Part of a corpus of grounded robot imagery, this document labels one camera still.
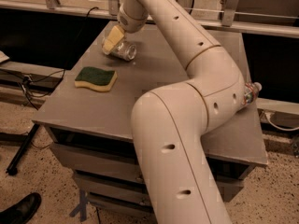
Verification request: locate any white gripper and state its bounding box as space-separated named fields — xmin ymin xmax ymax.
xmin=102 ymin=4 xmax=149 ymax=55

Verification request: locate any silver 7up soda can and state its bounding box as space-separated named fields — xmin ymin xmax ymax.
xmin=108 ymin=38 xmax=137 ymax=61

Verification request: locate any clear plastic water bottle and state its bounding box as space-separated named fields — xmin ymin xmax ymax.
xmin=242 ymin=82 xmax=262 ymax=106

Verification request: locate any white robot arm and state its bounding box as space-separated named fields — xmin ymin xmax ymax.
xmin=103 ymin=0 xmax=245 ymax=224

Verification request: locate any green and yellow sponge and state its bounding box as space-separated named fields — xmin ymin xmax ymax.
xmin=75 ymin=66 xmax=118 ymax=92

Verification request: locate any grey drawer cabinet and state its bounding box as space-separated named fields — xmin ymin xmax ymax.
xmin=34 ymin=25 xmax=267 ymax=224

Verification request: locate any black tripod leg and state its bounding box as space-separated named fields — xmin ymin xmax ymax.
xmin=7 ymin=124 xmax=39 ymax=175

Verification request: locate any black leather shoe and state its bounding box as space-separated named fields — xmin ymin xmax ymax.
xmin=0 ymin=192 xmax=42 ymax=224

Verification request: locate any white cable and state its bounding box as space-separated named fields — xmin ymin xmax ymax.
xmin=263 ymin=110 xmax=299 ymax=133

